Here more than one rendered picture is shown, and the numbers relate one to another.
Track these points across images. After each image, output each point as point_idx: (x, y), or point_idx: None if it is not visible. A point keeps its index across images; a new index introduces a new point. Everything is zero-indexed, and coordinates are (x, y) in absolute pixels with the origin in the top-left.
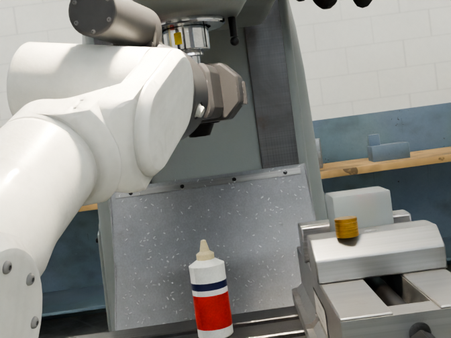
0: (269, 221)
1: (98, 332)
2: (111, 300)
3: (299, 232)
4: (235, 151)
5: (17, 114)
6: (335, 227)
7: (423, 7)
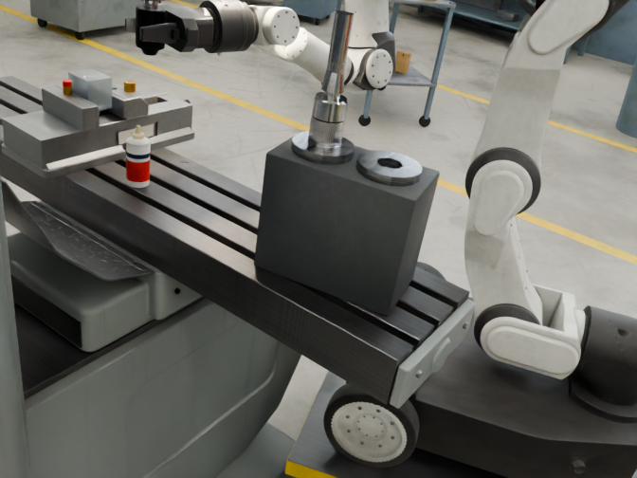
0: None
1: None
2: (8, 327)
3: (89, 112)
4: None
5: (310, 33)
6: (135, 86)
7: None
